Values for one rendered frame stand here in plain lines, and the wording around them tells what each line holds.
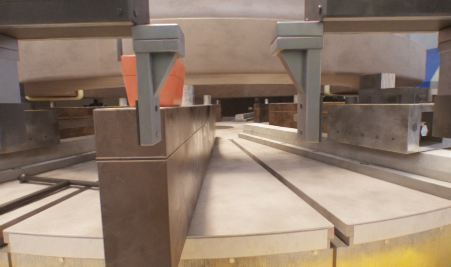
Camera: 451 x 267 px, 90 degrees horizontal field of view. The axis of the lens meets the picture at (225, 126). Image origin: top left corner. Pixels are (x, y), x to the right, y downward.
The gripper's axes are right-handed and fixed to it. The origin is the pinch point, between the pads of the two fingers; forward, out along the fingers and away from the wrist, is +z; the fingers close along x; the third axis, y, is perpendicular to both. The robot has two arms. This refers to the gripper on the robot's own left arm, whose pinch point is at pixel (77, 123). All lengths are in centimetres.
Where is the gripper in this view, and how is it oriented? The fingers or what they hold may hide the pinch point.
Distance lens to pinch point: 25.3
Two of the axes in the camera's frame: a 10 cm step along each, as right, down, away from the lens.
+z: 0.2, 9.9, 1.0
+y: 0.0, -1.0, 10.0
